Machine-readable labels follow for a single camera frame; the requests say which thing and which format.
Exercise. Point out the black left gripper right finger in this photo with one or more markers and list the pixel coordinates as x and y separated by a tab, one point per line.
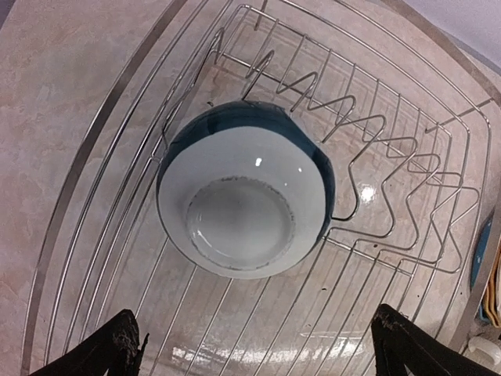
401	347

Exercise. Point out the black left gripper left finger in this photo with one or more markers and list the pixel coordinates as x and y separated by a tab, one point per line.
114	349

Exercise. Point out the cream ribbed mug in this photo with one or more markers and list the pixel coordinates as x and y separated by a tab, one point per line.
483	345

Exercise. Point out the yellow polka dot plate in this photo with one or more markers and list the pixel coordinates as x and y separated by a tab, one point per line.
488	309

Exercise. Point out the blue polka dot plate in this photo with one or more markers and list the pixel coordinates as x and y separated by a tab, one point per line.
479	250

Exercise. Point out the dark teal bowl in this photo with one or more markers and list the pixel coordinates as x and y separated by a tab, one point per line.
243	192

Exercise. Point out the wire dish rack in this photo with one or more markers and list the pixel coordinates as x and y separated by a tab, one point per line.
409	134

